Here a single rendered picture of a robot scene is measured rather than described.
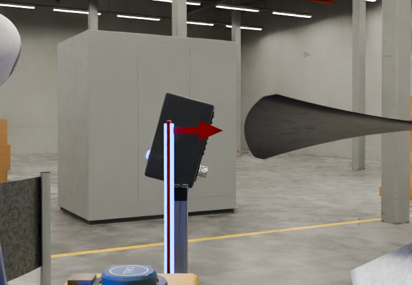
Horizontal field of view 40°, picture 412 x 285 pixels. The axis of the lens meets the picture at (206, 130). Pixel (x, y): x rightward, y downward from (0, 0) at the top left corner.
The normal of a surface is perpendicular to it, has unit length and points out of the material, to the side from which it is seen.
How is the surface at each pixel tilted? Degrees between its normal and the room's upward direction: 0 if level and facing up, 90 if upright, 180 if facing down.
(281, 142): 158
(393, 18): 90
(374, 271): 55
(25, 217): 90
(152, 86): 90
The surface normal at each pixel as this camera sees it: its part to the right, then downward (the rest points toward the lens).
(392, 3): -0.88, 0.00
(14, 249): 0.95, 0.00
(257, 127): -0.03, 0.95
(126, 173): 0.48, 0.01
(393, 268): -0.67, -0.56
